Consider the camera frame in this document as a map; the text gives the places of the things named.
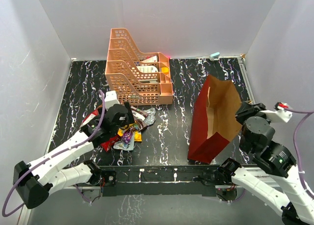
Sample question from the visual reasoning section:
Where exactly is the yellow M&M candy packet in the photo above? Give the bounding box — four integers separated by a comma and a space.
117, 123, 136, 138

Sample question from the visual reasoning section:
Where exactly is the purple small candy packet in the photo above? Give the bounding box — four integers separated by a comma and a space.
122, 132, 133, 144

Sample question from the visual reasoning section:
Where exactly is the red candy bag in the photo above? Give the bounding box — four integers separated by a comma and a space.
80, 105, 119, 152

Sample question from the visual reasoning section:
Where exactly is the red brown paper bag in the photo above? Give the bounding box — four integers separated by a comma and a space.
187, 75, 241, 163

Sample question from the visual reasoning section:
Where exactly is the silver foil snack packet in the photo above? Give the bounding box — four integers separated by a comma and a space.
144, 108, 156, 126

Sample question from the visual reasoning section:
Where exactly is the yellow snack packet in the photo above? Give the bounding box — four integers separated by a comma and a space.
133, 131, 142, 142

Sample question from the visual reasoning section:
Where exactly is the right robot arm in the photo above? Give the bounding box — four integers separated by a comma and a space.
215, 102, 314, 225

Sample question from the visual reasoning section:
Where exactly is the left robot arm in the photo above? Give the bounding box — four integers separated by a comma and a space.
13, 102, 134, 209

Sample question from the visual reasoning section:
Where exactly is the peach plastic file organizer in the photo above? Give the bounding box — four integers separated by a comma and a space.
105, 28, 173, 106

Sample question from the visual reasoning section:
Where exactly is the orange yellow round object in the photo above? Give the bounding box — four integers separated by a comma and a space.
161, 67, 169, 75

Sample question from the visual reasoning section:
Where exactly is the white box in organizer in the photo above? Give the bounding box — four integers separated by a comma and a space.
142, 55, 158, 63

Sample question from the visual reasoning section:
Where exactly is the light blue eraser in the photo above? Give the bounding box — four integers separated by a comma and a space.
209, 52, 220, 61

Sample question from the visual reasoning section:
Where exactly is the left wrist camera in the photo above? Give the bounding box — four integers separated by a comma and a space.
105, 90, 120, 111

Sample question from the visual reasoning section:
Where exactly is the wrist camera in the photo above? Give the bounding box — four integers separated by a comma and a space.
105, 90, 120, 111
258, 102, 292, 124

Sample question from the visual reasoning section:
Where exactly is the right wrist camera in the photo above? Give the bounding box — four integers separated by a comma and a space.
258, 102, 292, 124

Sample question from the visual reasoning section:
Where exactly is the aluminium front rail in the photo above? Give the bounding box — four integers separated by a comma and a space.
61, 166, 283, 190

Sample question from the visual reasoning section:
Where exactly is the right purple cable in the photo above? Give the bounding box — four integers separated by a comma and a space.
287, 108, 314, 198

